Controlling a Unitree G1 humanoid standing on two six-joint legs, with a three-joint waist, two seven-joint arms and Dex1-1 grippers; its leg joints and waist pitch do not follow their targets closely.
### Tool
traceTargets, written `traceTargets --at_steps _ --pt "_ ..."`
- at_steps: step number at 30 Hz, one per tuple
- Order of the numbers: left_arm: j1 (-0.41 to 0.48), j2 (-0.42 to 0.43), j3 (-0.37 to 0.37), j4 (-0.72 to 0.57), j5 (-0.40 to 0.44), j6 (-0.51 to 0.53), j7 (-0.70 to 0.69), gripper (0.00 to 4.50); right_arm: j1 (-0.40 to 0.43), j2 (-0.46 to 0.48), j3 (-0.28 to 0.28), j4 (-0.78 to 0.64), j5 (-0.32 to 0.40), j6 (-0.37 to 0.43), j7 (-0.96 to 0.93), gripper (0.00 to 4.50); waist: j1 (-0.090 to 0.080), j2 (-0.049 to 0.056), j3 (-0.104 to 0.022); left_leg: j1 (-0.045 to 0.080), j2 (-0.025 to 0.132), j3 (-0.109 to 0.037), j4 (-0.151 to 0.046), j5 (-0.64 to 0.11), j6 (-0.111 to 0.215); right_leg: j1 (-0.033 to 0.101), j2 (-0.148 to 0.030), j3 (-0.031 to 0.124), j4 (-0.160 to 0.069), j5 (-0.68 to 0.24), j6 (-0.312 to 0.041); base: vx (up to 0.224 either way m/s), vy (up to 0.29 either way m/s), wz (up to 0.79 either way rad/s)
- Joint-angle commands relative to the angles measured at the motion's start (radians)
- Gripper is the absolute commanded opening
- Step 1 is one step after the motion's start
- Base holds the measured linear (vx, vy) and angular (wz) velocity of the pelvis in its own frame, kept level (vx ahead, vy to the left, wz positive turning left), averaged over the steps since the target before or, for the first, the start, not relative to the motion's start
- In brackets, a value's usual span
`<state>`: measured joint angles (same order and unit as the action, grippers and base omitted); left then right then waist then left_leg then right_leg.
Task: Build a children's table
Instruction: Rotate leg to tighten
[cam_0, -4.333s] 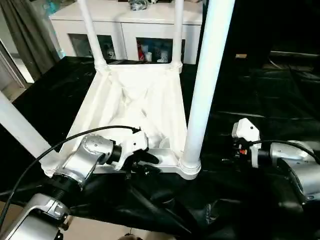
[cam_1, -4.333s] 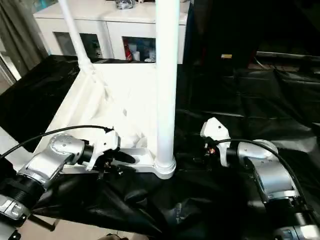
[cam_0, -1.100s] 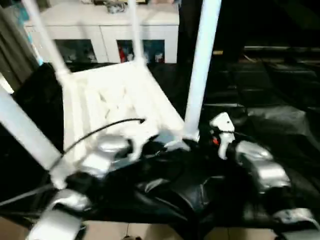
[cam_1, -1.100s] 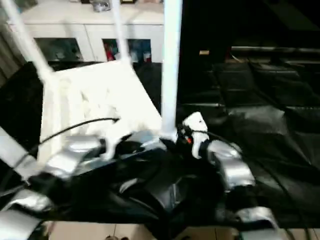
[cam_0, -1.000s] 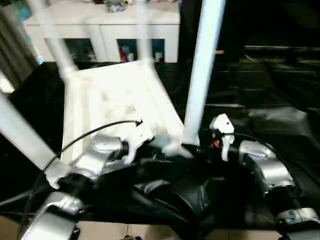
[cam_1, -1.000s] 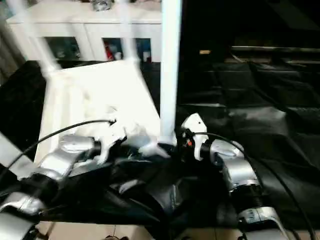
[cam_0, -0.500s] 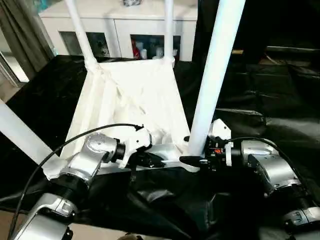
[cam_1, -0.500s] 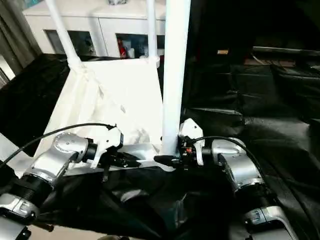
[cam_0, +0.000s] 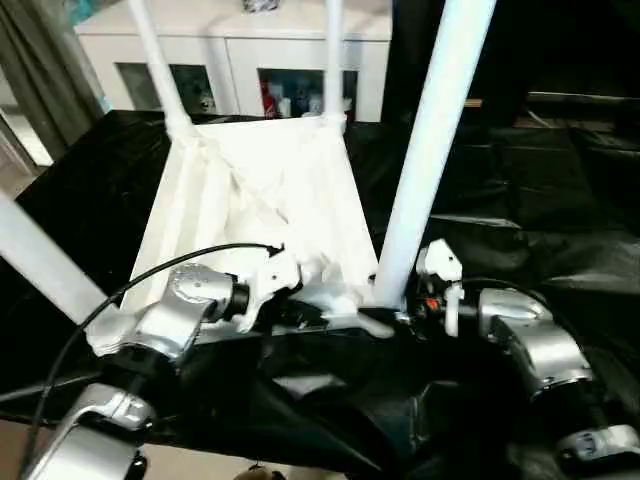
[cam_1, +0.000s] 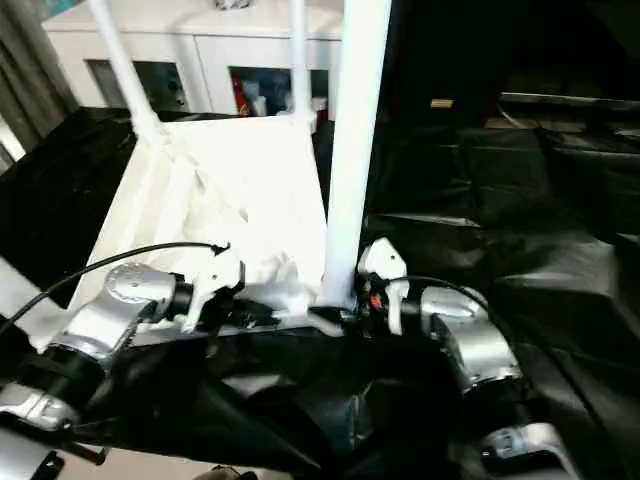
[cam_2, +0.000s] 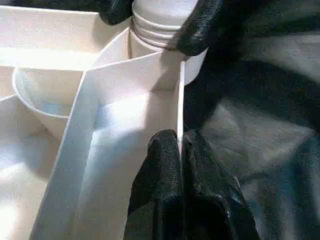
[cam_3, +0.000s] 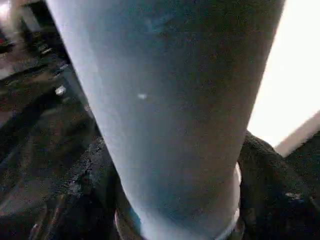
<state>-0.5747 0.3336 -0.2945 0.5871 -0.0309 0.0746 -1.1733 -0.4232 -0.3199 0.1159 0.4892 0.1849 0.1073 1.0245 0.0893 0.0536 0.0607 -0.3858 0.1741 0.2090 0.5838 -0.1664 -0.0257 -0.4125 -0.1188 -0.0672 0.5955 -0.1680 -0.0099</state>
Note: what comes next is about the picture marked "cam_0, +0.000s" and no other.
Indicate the white plastic table top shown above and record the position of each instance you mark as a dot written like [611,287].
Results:
[280,165]

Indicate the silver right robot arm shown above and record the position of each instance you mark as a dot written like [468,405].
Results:
[545,345]

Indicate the black mat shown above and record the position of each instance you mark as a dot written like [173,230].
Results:
[525,200]

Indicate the dark robot body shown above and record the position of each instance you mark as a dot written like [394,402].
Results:
[260,472]

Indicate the white glass-door cabinet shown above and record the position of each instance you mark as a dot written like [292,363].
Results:
[250,55]

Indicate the black cabinet gold label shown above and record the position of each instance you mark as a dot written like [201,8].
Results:
[500,50]

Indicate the dark grey bundle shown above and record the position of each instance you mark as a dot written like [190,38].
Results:
[260,5]

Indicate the grey curtain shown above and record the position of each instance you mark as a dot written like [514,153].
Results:
[45,75]

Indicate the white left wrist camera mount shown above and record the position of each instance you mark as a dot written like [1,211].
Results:
[275,272]

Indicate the grey door frame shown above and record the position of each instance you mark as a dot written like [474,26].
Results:
[20,145]

